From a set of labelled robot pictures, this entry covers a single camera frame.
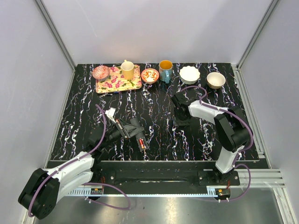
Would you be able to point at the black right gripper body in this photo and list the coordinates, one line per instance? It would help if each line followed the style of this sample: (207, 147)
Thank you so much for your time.
(182, 121)

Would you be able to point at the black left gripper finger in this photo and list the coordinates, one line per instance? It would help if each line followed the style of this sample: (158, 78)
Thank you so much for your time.
(135, 122)
(140, 135)

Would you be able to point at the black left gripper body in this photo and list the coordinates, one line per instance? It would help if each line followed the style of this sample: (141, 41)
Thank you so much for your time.
(122, 126)

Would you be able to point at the red orange battery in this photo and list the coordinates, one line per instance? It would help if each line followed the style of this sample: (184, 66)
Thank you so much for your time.
(142, 143)

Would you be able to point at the black remote control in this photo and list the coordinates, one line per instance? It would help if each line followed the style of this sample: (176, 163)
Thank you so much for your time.
(145, 143)

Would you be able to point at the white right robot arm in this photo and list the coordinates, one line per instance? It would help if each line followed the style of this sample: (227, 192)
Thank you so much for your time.
(233, 130)

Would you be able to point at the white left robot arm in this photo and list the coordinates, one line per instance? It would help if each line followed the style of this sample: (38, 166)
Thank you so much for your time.
(46, 187)

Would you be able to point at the white scalloped bowl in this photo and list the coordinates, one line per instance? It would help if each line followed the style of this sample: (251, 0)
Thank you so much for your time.
(189, 75)

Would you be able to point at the blue mug orange inside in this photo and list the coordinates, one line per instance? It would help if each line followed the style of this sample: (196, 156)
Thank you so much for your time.
(165, 71)

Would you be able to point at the orange floral small bowl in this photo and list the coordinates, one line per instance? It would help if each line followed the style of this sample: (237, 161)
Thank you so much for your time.
(149, 76)

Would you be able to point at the beige round bowl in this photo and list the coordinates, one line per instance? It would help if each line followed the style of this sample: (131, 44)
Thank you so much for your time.
(215, 80)

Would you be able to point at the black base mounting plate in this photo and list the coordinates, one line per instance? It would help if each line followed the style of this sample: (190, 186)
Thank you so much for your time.
(201, 173)

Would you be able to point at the floral rectangular tray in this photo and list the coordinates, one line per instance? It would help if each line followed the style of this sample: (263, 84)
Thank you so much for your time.
(116, 82)

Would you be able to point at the yellow mug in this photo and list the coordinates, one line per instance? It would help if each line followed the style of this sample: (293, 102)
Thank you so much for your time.
(127, 68)

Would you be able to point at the pink patterned bowl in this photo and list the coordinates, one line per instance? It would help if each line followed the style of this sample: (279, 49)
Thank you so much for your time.
(101, 73)

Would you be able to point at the left connector box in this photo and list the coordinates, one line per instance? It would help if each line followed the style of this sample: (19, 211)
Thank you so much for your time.
(96, 190)

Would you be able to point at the connector box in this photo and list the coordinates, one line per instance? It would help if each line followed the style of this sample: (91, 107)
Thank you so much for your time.
(223, 192)
(96, 190)

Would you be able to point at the right connector box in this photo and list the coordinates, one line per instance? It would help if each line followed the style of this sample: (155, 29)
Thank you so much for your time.
(223, 192)

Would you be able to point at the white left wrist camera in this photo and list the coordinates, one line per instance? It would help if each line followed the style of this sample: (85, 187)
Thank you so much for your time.
(110, 113)

